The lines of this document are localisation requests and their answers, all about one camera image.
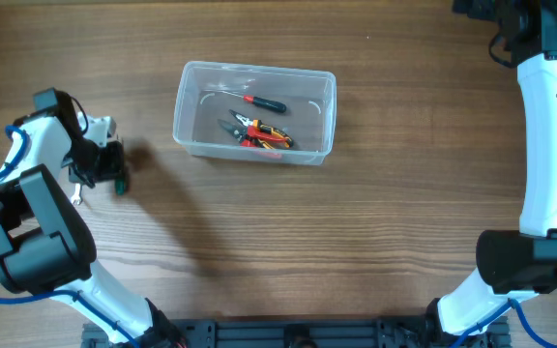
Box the green handled screwdriver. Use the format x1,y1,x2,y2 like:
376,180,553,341
114,177,129,195

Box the silver flex socket wrench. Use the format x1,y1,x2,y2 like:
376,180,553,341
71,184,83,206

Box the red handled pruning snips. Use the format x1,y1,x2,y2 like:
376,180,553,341
218,120,285,150

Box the clear plastic storage container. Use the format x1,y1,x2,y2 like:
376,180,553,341
173,62,337,165

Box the black red handled screwdriver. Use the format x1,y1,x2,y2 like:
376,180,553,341
204,90,287,114

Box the orange black needle nose pliers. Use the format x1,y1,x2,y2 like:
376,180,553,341
229,109,295,148

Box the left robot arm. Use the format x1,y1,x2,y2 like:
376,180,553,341
0,88,188,347

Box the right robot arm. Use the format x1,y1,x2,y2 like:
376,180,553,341
421,0,557,347

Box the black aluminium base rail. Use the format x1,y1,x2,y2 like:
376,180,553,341
80,314,512,348

